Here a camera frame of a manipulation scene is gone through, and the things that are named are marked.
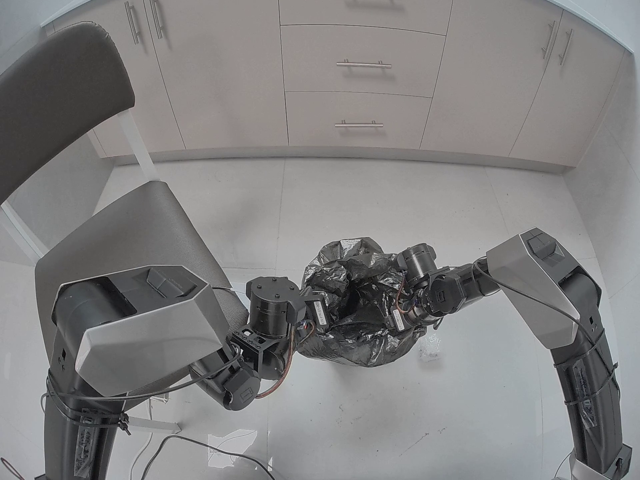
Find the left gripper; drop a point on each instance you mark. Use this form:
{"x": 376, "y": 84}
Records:
{"x": 314, "y": 332}

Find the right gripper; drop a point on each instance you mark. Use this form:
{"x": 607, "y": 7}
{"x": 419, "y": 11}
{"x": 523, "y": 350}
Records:
{"x": 417, "y": 313}

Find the black plastic bag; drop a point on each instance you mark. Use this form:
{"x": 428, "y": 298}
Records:
{"x": 360, "y": 338}

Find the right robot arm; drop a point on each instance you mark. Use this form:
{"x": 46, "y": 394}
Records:
{"x": 525, "y": 278}

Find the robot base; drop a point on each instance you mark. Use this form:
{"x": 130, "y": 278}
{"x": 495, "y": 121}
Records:
{"x": 575, "y": 471}

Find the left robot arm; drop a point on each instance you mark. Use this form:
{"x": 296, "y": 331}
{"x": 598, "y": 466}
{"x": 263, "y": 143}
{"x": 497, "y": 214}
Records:
{"x": 145, "y": 318}

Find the clear crumpled wrapper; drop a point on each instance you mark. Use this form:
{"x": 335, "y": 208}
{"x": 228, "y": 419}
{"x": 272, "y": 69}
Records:
{"x": 430, "y": 349}

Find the grey chair with white legs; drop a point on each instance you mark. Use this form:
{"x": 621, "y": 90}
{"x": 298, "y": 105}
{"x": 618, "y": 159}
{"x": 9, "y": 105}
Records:
{"x": 150, "y": 218}

